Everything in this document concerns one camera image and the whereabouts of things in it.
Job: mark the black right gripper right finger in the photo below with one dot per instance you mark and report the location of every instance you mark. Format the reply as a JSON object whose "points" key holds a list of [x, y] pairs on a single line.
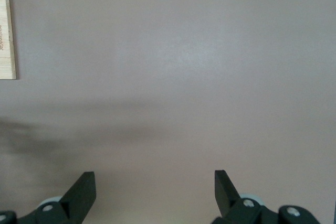
{"points": [[228, 203]]}

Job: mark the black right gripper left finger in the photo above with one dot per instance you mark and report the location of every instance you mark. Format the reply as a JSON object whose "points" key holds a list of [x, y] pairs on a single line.
{"points": [[76, 203]]}

